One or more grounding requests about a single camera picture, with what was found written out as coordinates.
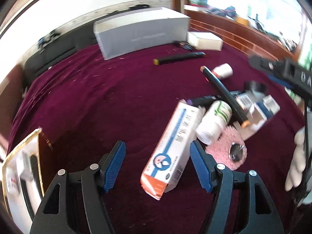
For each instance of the wooden sideboard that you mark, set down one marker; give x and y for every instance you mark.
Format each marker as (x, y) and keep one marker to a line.
(243, 38)

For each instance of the grey patterned shoe box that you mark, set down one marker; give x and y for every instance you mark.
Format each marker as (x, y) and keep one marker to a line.
(140, 29)

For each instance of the white bottle red label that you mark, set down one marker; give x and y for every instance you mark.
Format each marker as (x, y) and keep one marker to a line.
(223, 71)

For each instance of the small white box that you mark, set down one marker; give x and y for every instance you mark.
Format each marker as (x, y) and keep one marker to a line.
(205, 41)

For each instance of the blue white medicine box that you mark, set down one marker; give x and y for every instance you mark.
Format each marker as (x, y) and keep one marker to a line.
(258, 108)

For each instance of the maroon bed blanket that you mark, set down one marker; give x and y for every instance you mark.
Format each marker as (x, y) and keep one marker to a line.
(84, 104)

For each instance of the black marker yellow tip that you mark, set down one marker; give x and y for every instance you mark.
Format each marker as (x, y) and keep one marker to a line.
(180, 57)

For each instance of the white gloved hand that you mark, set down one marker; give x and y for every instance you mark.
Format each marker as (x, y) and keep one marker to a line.
(298, 162)

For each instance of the long white orange carton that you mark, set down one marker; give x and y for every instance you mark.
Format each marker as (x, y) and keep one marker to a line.
(169, 158)

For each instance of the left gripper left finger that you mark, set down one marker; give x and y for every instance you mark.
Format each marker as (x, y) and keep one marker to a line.
(74, 202)

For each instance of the small black clip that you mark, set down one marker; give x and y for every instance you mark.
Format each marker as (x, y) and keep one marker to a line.
(184, 45)

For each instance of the white bottle green label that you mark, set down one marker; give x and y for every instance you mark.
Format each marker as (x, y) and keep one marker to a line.
(214, 122)

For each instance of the black tape roll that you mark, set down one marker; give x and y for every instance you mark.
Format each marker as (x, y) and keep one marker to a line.
(255, 86)

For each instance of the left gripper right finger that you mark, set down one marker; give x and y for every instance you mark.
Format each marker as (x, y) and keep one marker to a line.
(241, 202)

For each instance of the black marker pink cap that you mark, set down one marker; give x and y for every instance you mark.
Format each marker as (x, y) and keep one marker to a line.
(236, 108)

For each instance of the gold-rimmed white cardboard box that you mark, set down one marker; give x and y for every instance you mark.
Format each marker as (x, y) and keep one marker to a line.
(22, 180)

